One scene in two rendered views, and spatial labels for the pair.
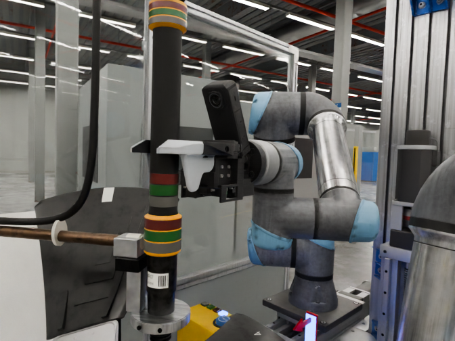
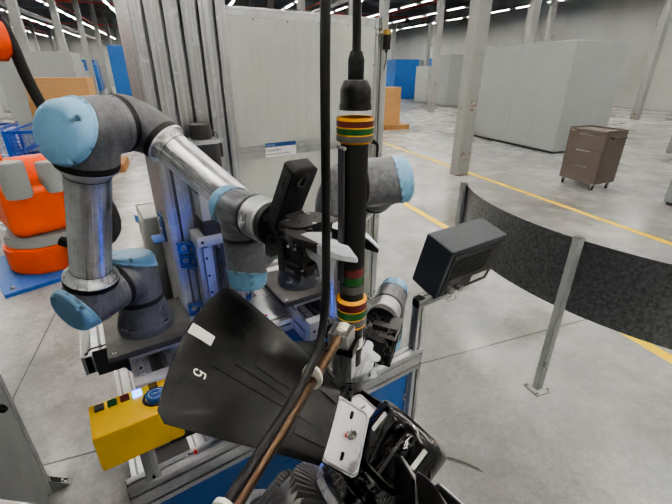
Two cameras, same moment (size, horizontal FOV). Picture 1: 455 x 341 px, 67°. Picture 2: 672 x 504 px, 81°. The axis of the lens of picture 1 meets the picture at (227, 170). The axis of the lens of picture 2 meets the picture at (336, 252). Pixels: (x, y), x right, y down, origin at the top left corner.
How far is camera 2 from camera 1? 0.67 m
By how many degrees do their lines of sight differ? 78
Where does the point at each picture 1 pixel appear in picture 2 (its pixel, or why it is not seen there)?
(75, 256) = (265, 404)
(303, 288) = (149, 316)
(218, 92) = (311, 174)
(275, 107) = (109, 124)
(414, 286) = not seen: hidden behind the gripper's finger
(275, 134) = (112, 161)
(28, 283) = not seen: outside the picture
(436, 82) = (196, 71)
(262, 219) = (256, 265)
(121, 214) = (241, 339)
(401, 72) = (159, 55)
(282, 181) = not seen: hidden behind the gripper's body
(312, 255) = (149, 280)
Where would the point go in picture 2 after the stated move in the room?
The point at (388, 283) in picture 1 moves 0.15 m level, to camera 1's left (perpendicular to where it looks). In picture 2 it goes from (210, 267) to (184, 291)
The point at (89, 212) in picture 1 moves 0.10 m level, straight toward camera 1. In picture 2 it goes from (218, 364) to (303, 354)
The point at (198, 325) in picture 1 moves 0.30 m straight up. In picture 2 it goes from (141, 421) to (104, 291)
